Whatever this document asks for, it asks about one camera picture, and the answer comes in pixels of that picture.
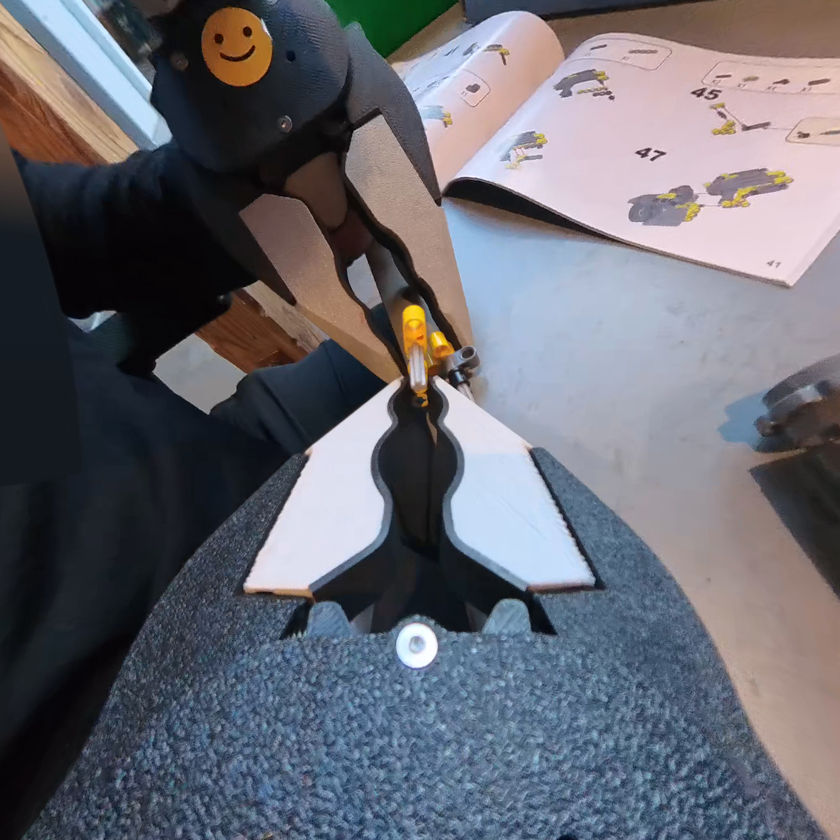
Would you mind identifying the person's left hand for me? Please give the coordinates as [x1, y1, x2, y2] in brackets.
[285, 154, 371, 260]

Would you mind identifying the green storage bin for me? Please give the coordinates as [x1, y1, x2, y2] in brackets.
[325, 0, 460, 59]

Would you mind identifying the person's left forearm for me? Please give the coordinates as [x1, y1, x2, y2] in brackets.
[13, 141, 263, 368]

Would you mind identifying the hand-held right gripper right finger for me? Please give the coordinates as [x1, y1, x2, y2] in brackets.
[428, 381, 597, 595]

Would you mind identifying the grey yellow axle subassembly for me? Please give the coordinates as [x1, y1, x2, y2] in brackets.
[430, 331, 481, 398]

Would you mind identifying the grey desk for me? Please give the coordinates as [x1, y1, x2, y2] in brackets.
[387, 13, 840, 828]

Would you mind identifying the instruction booklet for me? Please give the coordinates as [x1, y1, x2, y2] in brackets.
[394, 10, 840, 287]

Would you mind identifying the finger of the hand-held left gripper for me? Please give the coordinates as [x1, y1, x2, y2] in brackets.
[344, 110, 475, 347]
[238, 194, 404, 383]

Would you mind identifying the person's grey trouser leg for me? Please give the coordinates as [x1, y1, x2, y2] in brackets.
[210, 341, 395, 460]

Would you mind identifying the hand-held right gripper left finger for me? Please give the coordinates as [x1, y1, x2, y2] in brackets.
[243, 379, 411, 599]

